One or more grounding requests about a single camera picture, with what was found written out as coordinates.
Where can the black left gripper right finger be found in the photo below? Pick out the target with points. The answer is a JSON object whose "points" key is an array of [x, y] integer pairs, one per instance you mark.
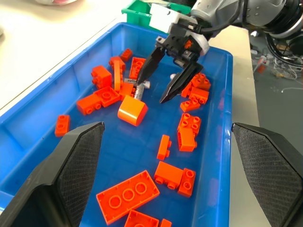
{"points": [[272, 170]]}

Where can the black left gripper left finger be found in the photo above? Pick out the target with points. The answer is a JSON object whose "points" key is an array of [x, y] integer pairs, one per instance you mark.
{"points": [[54, 179]]}

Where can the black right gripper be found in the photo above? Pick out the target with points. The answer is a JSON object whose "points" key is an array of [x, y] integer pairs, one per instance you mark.
{"points": [[180, 39]]}

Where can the silver battery with label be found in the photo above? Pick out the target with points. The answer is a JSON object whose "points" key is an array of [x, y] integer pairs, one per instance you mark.
{"points": [[131, 81]]}

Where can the green plastic bin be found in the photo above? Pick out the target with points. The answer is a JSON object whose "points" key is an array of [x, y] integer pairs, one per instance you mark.
{"points": [[135, 13]]}

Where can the blue plastic bin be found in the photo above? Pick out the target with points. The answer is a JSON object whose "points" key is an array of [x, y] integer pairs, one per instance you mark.
{"points": [[146, 142]]}

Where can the orange square brick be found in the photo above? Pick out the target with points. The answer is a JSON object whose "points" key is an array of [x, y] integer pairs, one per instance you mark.
{"points": [[140, 220], [107, 95], [136, 65], [189, 121]]}

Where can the orange sloped brick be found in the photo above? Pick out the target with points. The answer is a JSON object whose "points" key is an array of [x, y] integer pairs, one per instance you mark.
{"points": [[190, 105]]}

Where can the small orange brick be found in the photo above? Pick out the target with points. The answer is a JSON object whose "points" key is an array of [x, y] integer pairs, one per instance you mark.
{"points": [[165, 223], [164, 146], [62, 125], [126, 55], [187, 183]]}

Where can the long orange arch brick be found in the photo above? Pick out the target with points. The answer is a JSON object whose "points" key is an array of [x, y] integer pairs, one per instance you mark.
{"points": [[117, 73]]}

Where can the large curved orange block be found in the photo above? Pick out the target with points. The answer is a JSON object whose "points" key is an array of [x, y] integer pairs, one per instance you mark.
{"points": [[132, 112]]}

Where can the orange tall brick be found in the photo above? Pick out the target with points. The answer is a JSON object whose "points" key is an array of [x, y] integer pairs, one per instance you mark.
{"points": [[101, 76], [187, 140]]}

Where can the large orange brick plate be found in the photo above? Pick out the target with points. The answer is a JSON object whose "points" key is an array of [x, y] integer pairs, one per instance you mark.
{"points": [[127, 196]]}

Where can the white and pink object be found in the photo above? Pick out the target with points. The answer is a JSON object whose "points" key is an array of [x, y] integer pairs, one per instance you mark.
{"points": [[50, 2]]}

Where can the dark robot body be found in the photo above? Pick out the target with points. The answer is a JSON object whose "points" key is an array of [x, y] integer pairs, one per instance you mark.
{"points": [[292, 23]]}

